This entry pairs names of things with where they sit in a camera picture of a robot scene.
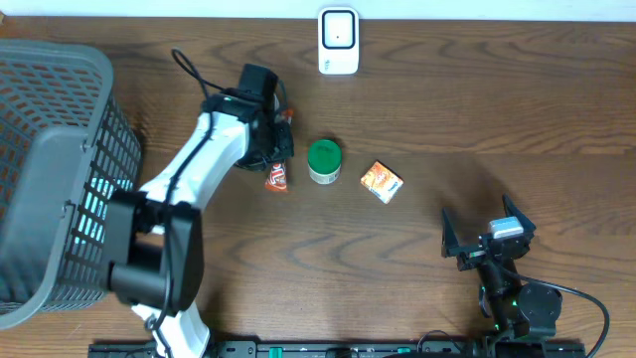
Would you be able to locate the grey plastic basket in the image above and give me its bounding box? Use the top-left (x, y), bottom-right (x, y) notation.
top-left (1, 39), bottom-right (141, 329)

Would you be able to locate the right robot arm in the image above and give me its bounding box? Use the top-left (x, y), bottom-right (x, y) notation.
top-left (441, 195), bottom-right (562, 357)

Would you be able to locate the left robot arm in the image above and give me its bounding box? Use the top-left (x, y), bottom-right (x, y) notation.
top-left (99, 89), bottom-right (293, 357)

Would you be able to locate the green lid jar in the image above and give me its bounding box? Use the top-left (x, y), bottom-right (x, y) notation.
top-left (307, 139), bottom-right (342, 185)

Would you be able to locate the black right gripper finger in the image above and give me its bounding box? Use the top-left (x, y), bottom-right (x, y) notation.
top-left (441, 208), bottom-right (459, 252)
top-left (502, 194), bottom-right (537, 233)

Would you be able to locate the teal wet wipes pack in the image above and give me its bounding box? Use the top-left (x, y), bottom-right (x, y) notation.
top-left (74, 177), bottom-right (133, 245)

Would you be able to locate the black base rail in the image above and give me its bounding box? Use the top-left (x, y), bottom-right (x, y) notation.
top-left (87, 339), bottom-right (587, 358)

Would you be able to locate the red Top chocolate bar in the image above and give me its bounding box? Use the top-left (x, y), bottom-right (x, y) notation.
top-left (264, 161), bottom-right (288, 193)

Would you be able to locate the orange tissue pack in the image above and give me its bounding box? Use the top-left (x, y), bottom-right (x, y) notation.
top-left (360, 161), bottom-right (403, 204)

